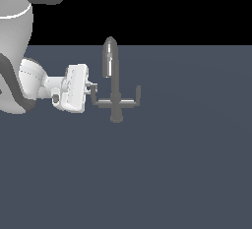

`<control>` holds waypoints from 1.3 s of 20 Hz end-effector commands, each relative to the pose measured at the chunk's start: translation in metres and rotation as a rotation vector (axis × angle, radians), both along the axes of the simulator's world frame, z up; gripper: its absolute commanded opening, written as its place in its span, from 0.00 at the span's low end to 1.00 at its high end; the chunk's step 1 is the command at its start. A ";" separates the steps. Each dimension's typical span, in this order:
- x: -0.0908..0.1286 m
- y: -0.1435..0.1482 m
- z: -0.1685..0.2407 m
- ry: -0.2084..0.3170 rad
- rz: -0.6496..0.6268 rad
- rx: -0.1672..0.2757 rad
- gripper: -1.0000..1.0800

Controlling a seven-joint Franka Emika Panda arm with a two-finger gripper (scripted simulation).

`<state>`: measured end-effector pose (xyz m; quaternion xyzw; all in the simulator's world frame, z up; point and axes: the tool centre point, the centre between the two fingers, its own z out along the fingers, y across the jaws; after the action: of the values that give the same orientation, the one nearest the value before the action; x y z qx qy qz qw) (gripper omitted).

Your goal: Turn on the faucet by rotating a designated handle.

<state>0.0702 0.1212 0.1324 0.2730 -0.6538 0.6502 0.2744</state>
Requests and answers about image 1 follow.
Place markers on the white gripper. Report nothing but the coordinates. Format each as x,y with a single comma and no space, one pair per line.
76,87

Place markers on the grey faucet body with spout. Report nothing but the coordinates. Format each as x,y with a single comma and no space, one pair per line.
113,75

